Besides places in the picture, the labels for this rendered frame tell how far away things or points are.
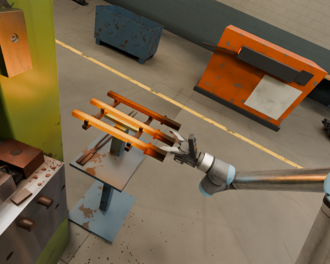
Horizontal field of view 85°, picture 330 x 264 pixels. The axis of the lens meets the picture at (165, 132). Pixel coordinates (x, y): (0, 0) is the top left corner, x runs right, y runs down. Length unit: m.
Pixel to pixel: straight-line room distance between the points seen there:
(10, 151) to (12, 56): 0.29
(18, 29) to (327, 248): 1.00
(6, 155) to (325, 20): 8.00
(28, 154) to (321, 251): 0.90
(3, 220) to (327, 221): 0.86
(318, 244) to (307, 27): 7.50
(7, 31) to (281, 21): 7.54
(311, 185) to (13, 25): 1.03
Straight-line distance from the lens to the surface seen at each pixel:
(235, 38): 3.69
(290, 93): 3.97
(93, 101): 0.96
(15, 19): 0.69
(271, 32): 7.78
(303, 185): 0.82
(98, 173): 0.99
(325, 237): 0.67
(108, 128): 0.81
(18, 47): 0.71
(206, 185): 0.94
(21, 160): 0.74
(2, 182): 0.69
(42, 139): 1.01
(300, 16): 7.86
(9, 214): 0.72
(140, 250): 1.63
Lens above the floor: 1.54
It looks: 39 degrees down
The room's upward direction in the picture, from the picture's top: 24 degrees clockwise
